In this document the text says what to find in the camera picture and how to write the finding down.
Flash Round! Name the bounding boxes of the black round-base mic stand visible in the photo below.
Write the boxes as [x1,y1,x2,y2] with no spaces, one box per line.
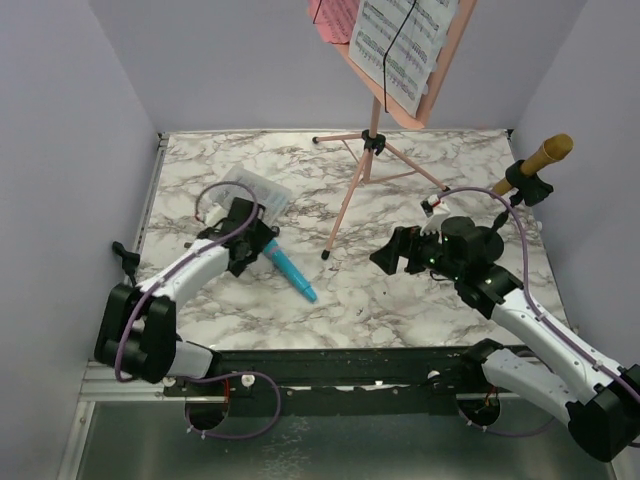
[111,241,140,286]

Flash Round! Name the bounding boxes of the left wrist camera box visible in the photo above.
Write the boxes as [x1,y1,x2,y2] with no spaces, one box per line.
[195,204,227,226]

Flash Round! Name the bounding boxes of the clear plastic compartment box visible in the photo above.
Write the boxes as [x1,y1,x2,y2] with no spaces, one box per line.
[209,165,293,226]

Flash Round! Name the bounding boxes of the white paper sheet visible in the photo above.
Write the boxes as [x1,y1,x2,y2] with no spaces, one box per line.
[349,0,458,115]

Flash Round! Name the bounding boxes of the black mounting rail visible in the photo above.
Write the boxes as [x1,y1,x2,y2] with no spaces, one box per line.
[164,347,492,417]

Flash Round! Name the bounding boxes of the black desktop mic stand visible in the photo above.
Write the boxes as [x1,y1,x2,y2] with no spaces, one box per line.
[492,159,555,234]

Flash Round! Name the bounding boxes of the blue microphone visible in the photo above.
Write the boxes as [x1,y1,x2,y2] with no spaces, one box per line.
[262,239,317,303]

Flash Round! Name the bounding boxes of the gold microphone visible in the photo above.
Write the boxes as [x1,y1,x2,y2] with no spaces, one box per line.
[492,133,574,195]

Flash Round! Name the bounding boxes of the aluminium frame rail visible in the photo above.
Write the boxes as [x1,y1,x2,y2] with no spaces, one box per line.
[79,358,169,402]

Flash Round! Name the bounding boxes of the pink music stand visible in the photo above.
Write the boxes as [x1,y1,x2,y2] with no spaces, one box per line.
[307,1,476,259]

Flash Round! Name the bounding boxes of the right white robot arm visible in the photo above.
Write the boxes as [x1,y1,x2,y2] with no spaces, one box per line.
[370,216,639,462]

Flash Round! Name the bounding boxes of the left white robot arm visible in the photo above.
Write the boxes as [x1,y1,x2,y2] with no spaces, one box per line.
[94,197,276,395]

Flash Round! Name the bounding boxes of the pink sheet music page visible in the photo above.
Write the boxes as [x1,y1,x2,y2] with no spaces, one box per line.
[308,0,360,45]

